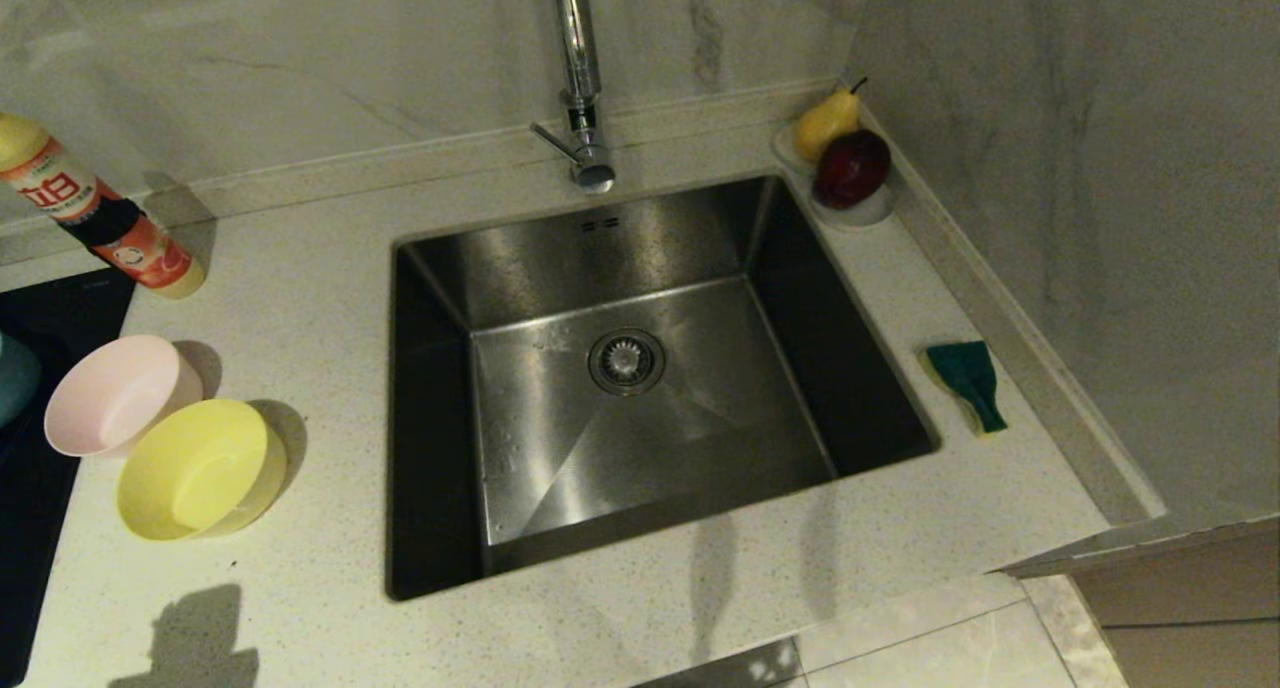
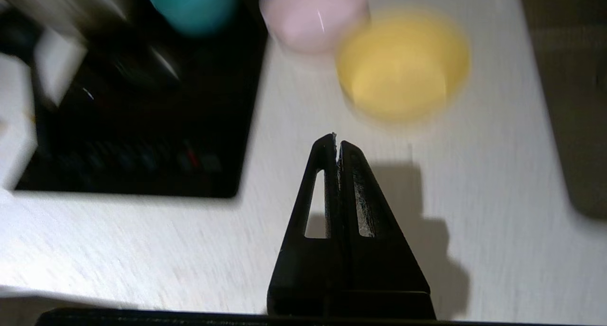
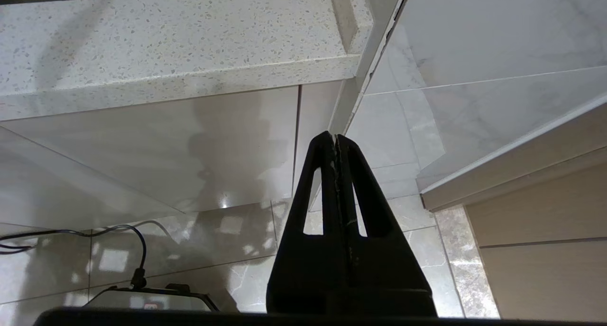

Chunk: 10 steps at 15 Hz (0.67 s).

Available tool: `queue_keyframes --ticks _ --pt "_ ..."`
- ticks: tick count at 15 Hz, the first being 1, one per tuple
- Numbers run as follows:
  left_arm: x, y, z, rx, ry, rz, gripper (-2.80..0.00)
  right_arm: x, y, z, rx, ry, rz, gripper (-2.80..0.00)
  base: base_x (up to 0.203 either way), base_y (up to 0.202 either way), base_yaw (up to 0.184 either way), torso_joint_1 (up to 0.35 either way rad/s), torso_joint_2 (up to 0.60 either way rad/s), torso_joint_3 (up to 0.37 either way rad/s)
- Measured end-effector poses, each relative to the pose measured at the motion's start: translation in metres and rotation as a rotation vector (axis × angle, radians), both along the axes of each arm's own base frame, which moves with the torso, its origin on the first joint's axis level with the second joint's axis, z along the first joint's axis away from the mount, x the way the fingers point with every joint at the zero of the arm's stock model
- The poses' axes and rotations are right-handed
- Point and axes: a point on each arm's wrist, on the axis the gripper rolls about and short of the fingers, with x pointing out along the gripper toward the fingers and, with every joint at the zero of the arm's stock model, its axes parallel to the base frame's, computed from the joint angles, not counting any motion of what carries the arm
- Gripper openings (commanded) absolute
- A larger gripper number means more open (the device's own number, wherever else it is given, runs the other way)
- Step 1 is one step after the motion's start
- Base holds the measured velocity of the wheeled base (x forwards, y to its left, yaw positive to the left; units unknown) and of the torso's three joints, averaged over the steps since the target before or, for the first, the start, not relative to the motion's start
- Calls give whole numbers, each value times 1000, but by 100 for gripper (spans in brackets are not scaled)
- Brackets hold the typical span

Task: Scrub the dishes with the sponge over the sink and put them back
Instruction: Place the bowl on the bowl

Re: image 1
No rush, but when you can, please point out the dark red apple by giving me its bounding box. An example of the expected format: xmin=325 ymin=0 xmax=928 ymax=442
xmin=815 ymin=130 xmax=893 ymax=210

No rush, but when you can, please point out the blue plastic bowl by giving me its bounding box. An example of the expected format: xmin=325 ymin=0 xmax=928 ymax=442
xmin=0 ymin=333 xmax=42 ymax=429

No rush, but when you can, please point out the small white dish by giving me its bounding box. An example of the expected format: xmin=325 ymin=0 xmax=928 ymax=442
xmin=773 ymin=123 xmax=823 ymax=176
xmin=808 ymin=183 xmax=897 ymax=231

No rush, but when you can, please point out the yellow pear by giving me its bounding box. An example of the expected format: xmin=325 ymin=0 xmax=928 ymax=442
xmin=795 ymin=77 xmax=869 ymax=162

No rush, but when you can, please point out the chrome faucet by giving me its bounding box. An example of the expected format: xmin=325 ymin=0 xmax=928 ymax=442
xmin=530 ymin=0 xmax=617 ymax=192

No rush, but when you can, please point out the stainless steel sink basin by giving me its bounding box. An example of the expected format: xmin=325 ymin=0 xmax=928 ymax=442
xmin=385 ymin=173 xmax=943 ymax=602

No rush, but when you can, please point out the green and yellow sponge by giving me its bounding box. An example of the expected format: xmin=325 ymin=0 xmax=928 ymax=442
xmin=922 ymin=341 xmax=1009 ymax=437

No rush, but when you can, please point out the pink plastic bowl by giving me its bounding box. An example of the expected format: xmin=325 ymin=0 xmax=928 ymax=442
xmin=44 ymin=334 xmax=205 ymax=459

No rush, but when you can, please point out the round metal drain strainer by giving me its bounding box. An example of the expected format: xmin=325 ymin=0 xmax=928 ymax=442
xmin=588 ymin=328 xmax=667 ymax=397

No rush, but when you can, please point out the black glass cooktop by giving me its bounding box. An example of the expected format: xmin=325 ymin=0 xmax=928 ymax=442
xmin=0 ymin=266 xmax=137 ymax=688

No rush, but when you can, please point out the light wood cabinet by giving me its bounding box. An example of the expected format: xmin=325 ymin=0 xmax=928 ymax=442
xmin=1070 ymin=528 xmax=1280 ymax=688

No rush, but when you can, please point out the yellow plastic bowl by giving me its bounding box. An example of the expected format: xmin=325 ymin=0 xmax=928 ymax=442
xmin=117 ymin=398 xmax=288 ymax=542

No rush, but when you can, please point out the orange yellow detergent bottle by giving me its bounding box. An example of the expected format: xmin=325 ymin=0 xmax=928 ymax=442
xmin=0 ymin=113 xmax=207 ymax=300

